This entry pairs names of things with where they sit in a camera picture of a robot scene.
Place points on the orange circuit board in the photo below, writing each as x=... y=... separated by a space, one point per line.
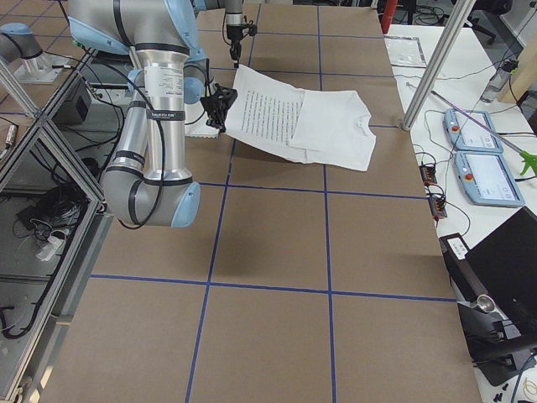
x=437 y=207
x=428 y=176

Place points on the lower blue teach pendant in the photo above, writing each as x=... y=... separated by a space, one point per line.
x=486 y=180

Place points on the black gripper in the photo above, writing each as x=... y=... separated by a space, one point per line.
x=234 y=38
x=216 y=110

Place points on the aluminium side frame rail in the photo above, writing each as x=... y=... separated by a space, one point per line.
x=53 y=216

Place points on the clear plastic bag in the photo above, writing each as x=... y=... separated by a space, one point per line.
x=405 y=51

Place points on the upper blue teach pendant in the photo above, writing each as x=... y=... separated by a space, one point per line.
x=466 y=135

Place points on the aluminium frame post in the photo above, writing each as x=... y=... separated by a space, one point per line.
x=447 y=39

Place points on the white long-sleeve printed shirt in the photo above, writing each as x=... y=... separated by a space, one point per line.
x=300 y=125

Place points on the black box with white label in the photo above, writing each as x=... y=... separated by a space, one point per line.
x=473 y=292

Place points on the blue teach pendant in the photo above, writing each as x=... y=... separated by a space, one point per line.
x=466 y=135
x=486 y=180

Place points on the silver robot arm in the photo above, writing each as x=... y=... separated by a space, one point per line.
x=233 y=14
x=147 y=181

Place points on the orange circuit board upper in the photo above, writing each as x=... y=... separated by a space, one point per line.
x=428 y=176

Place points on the black laptop computer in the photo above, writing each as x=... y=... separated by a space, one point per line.
x=505 y=263

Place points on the orange circuit board lower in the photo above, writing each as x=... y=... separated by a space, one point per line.
x=437 y=207

